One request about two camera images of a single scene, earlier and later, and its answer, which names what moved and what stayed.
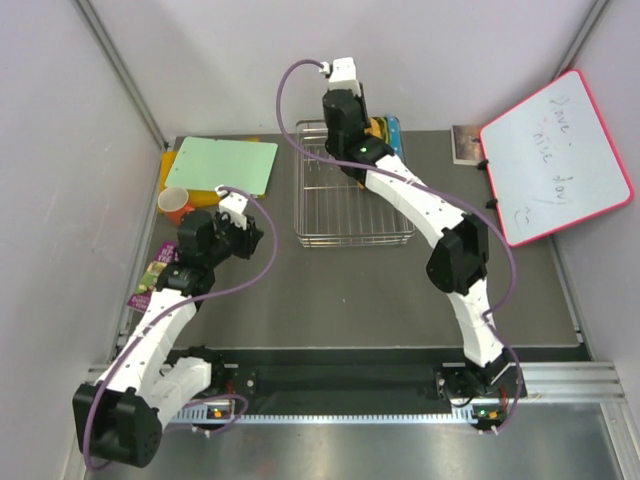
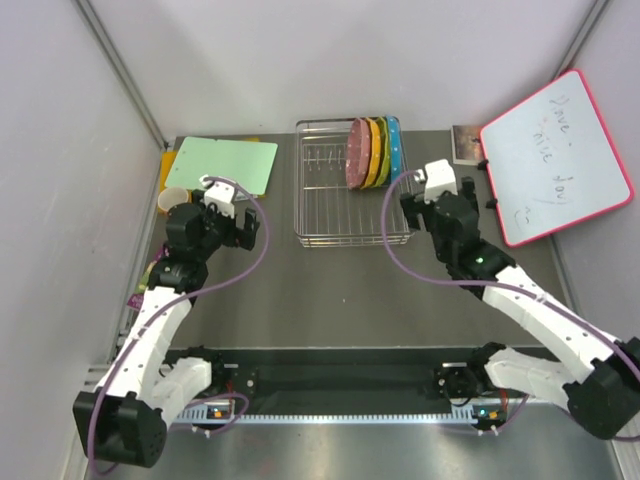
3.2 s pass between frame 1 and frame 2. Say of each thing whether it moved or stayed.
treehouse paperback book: stayed
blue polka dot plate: stayed
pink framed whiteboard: stayed
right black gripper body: moved
